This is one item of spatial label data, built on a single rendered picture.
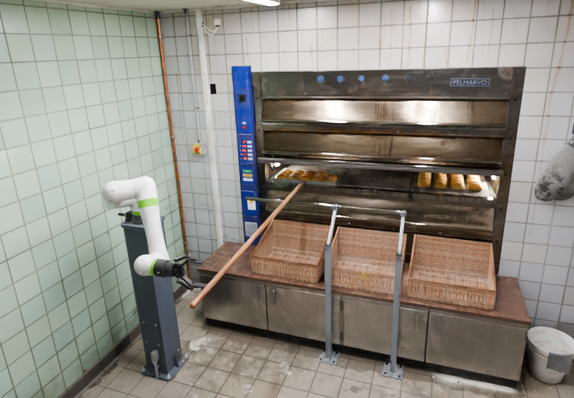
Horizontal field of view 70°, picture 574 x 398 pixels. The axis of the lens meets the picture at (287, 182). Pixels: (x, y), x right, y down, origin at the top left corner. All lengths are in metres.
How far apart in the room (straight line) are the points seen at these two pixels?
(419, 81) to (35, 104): 2.49
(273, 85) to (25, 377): 2.58
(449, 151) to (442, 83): 0.49
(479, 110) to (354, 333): 1.83
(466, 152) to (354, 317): 1.44
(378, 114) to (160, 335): 2.25
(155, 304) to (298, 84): 1.93
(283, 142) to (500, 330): 2.05
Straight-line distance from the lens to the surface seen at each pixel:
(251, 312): 3.51
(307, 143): 3.34
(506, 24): 3.14
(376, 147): 3.22
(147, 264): 2.29
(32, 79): 2.91
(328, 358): 3.43
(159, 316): 3.15
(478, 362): 3.32
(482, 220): 3.38
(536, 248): 3.51
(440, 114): 3.15
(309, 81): 3.28
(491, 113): 3.17
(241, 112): 3.47
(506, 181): 3.29
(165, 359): 3.37
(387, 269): 3.40
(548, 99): 3.21
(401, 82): 3.15
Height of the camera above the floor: 2.26
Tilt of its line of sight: 18 degrees down
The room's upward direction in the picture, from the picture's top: 2 degrees counter-clockwise
